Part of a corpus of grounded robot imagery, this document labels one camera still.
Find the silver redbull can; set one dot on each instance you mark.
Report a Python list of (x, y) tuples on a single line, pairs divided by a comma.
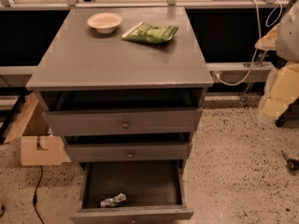
[(115, 201)]

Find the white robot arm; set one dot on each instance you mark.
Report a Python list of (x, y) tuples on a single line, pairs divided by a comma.
[(288, 35)]

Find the grey top drawer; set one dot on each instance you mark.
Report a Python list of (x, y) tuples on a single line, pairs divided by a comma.
[(125, 121)]

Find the grey wooden drawer cabinet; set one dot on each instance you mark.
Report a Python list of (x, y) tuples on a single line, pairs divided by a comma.
[(118, 99)]

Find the grey middle drawer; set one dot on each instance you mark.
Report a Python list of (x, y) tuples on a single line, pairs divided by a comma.
[(129, 152)]

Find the grey open bottom drawer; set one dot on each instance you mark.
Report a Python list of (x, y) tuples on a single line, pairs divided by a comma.
[(154, 192)]

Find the green chip bag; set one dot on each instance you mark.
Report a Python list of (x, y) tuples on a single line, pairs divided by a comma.
[(146, 33)]

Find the cream paper bowl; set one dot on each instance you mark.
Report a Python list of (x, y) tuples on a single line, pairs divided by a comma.
[(105, 23)]

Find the cardboard box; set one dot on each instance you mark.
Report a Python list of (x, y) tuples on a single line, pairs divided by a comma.
[(38, 145)]

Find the black caster wheel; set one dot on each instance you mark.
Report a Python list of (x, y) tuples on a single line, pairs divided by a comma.
[(292, 164)]

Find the grey metal rail frame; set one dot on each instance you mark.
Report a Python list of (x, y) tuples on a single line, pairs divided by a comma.
[(236, 70)]

